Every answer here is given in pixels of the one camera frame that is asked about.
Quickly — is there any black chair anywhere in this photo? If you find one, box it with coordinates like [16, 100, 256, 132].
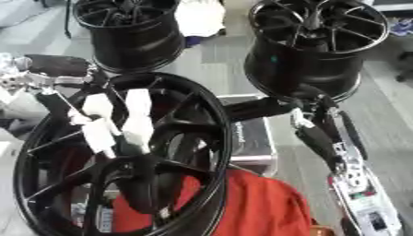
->
[394, 51, 413, 83]

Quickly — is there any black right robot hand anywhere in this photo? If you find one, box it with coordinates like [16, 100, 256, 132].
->
[220, 86, 372, 173]

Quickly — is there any black wheel rim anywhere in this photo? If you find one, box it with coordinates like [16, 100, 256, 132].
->
[242, 0, 393, 103]
[71, 0, 187, 74]

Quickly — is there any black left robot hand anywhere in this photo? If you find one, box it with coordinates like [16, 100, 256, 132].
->
[22, 53, 112, 124]

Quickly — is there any black case with silver trim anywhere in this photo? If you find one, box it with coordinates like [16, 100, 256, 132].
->
[216, 93, 281, 178]

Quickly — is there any large black spoked wheel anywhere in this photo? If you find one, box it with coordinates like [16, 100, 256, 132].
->
[11, 71, 234, 236]

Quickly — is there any black cable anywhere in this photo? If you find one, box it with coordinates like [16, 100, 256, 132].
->
[63, 0, 75, 40]

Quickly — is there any blue and white patterned bag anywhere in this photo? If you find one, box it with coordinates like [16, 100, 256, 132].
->
[388, 17, 413, 38]

